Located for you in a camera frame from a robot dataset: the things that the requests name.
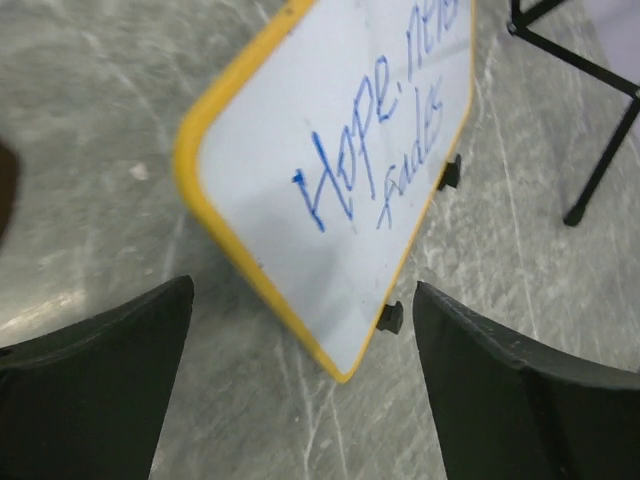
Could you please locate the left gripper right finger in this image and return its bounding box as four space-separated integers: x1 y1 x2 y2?
414 282 639 479

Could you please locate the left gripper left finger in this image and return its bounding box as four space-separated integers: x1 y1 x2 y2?
1 275 194 479

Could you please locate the yellow framed whiteboard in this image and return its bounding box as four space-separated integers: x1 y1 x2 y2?
174 1 477 383

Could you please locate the black music stand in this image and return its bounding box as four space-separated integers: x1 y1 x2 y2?
502 1 639 227

